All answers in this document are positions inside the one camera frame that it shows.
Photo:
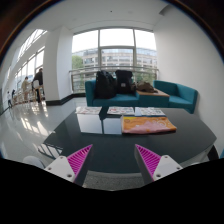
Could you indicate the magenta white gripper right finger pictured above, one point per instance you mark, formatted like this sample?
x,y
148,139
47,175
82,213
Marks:
x,y
153,166

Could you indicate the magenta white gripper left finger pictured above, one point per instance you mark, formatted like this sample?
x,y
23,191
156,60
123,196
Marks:
x,y
73,167

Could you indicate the white patterned towel left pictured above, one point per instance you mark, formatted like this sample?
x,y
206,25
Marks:
x,y
88,110

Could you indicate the white patterned towel middle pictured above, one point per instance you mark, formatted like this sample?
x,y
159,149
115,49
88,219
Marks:
x,y
120,110

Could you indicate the teal sofa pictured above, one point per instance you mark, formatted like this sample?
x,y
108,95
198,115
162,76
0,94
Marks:
x,y
123,100

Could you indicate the wooden side table top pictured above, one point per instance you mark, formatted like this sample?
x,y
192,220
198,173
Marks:
x,y
158,93

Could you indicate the teal armchair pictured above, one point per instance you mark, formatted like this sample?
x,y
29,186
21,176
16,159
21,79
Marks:
x,y
180,96

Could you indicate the brown bag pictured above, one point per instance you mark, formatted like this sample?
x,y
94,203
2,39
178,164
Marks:
x,y
145,87

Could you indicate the black backpack left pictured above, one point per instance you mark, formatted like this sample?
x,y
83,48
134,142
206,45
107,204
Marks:
x,y
105,85

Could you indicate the black backpack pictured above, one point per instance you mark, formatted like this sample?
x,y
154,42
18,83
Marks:
x,y
105,85
124,81

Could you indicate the metal window railing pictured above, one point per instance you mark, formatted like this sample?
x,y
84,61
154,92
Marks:
x,y
81,75

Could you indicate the black backpack right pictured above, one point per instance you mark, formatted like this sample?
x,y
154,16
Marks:
x,y
124,81

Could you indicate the person in dark clothes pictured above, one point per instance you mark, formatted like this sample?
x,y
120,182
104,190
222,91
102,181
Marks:
x,y
37,82

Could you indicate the person in light clothes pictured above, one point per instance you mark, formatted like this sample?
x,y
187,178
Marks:
x,y
25,88

